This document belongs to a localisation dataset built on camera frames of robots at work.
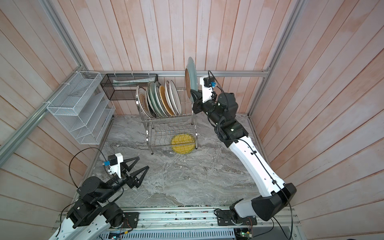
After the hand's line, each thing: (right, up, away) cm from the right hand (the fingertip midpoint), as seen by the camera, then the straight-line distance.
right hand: (191, 90), depth 61 cm
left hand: (-20, -32, +3) cm, 38 cm away
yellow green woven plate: (-5, -26, +40) cm, 48 cm away
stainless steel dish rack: (-13, -18, +46) cm, 51 cm away
